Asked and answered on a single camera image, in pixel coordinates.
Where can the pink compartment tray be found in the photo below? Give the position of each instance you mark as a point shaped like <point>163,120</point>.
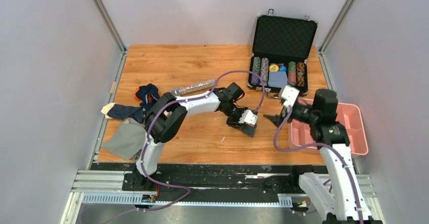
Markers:
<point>348,115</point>

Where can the blue dealer button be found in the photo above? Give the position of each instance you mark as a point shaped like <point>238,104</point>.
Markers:
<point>283,68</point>

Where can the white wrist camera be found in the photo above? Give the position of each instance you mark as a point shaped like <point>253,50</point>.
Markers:
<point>288,96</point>
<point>248,117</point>

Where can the navy white orange garment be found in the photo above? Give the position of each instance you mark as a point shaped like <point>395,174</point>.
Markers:
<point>147,95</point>

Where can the yellow dealer button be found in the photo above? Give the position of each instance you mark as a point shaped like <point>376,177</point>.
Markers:
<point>273,68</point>

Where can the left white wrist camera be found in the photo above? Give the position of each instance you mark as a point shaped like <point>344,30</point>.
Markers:
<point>248,117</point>

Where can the brown poker chip stack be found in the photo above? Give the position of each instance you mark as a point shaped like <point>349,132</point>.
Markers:
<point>300,74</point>

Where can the blue playing card deck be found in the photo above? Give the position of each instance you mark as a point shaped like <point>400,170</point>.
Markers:
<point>277,79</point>

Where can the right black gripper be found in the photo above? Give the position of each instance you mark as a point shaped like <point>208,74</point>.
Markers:
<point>275,119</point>

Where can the navy striped underwear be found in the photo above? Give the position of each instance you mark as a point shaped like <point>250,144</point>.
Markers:
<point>248,129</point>

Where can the green poker chip stack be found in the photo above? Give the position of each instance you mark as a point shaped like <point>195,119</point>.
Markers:
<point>292,78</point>

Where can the glittery silver microphone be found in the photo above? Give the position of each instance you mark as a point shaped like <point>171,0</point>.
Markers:
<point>188,89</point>

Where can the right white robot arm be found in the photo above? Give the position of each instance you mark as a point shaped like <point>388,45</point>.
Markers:
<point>346,203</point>

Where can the grey cloth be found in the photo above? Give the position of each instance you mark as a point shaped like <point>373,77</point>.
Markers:
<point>128,140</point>

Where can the aluminium frame rail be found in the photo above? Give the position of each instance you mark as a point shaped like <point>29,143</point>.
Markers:
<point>103,185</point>

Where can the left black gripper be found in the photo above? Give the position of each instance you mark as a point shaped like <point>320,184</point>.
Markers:
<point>236,124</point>

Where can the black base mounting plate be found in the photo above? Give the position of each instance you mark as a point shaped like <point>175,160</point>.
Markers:
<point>220,183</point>

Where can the grey poker chip stack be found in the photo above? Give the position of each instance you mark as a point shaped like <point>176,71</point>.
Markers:
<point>264,71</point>

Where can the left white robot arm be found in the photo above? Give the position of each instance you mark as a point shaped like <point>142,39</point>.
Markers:
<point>163,121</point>

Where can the black poker chip case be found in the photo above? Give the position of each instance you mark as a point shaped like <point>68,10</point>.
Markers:
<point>282,40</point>

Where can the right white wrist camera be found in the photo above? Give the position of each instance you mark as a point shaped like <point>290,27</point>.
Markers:
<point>288,96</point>

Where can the purple poker chip stack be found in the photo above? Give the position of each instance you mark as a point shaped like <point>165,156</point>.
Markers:
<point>256,66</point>

